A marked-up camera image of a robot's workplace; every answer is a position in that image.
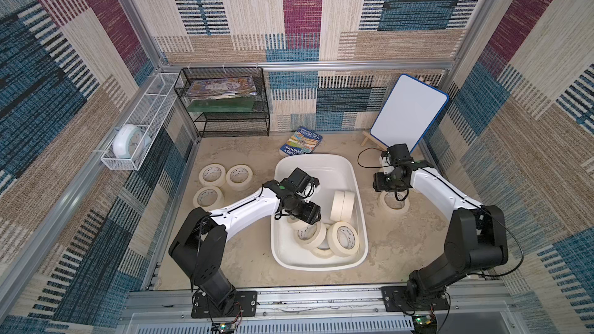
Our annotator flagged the masking tape roll beneath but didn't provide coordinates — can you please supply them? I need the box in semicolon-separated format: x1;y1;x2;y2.
378;192;410;215

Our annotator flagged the masking tape roll one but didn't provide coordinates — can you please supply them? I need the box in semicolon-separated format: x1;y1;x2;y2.
226;165;254;191

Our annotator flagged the masking tape roll five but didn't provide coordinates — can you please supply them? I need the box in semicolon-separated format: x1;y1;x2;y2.
193;186;224;212

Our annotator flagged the masking tape roll three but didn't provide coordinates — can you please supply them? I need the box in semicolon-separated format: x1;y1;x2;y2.
199;163;227;187

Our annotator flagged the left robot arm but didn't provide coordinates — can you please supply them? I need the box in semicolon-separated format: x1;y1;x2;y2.
169;176;321;316

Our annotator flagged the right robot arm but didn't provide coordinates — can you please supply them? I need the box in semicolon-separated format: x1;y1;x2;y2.
373;144;508;315

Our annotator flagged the upright tape roll pair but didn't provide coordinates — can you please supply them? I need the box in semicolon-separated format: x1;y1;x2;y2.
329;190;355;222

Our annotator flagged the tilted tape roll front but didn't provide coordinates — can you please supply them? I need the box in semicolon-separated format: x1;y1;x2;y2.
326;221;360;258

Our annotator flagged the flat tape roll front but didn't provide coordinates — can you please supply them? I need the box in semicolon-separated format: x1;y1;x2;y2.
310;241;334;259

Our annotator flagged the white plastic storage box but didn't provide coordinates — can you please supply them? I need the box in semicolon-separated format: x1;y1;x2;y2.
271;154;369;272

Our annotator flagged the wooden easel stand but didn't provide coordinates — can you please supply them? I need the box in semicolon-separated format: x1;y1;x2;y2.
360;131;387;151

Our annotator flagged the blue-framed whiteboard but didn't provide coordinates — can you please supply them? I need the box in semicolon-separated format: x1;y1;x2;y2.
370;74;450;152

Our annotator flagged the colourful book on table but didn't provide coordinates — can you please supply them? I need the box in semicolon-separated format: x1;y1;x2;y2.
279;127;323;156

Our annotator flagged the green book on shelf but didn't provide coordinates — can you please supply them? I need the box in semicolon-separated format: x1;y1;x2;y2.
187;97;256;113

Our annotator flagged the colourful book on shelf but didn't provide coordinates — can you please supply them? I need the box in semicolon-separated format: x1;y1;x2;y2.
186;77;257;101

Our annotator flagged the white round alarm clock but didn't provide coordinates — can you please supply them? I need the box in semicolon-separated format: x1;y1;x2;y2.
112;124;152;159

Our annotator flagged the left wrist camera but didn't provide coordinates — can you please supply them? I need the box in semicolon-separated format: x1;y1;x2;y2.
288;168;320;199

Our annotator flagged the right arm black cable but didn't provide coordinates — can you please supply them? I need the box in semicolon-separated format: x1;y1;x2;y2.
356;147;391;169

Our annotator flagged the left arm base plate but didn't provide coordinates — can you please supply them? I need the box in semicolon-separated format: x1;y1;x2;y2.
190;291;258;319

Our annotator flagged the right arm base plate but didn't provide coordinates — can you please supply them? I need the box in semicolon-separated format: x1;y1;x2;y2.
380;285;450;315

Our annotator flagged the black wire shelf rack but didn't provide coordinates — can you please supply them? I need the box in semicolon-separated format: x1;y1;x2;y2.
175;66;271;138

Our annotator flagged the white wire wall basket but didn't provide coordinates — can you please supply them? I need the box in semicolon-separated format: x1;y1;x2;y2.
101;73;178;171

